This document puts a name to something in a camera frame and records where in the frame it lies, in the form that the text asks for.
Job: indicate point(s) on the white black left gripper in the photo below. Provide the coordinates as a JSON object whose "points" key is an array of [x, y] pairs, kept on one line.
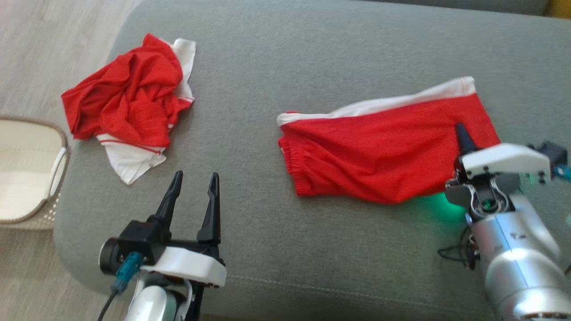
{"points": [[187, 265]]}

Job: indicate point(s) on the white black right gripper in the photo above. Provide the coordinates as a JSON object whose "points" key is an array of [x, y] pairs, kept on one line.
{"points": [[504, 160]]}

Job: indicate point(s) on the red shorts white stripe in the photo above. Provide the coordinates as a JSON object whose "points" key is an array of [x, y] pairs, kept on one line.
{"points": [[379, 151]]}

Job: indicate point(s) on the red white basketball jersey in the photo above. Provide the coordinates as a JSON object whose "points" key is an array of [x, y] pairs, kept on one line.
{"points": [[125, 98]]}

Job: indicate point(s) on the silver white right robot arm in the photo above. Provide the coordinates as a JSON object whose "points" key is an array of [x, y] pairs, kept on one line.
{"points": [[517, 258]]}

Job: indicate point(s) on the grey sofa seat cushion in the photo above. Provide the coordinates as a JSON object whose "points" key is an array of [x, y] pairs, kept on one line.
{"points": [[468, 5]]}

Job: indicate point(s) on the grey fabric sofa ottoman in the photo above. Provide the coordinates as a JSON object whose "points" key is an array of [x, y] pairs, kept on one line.
{"points": [[267, 67]]}

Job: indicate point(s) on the large yellow back cushion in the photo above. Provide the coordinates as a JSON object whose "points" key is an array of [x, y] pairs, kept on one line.
{"points": [[561, 8]]}

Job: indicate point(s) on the beige woven laundry basket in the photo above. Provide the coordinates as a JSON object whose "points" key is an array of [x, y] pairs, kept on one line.
{"points": [[26, 178]]}

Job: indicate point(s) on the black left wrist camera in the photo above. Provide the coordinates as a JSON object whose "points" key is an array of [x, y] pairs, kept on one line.
{"points": [[138, 236]]}

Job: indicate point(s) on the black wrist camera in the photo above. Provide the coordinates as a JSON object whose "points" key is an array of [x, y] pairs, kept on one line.
{"points": [[553, 154], [138, 236]]}

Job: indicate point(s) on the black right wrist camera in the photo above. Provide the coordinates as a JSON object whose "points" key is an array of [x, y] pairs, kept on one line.
{"points": [[553, 154]]}

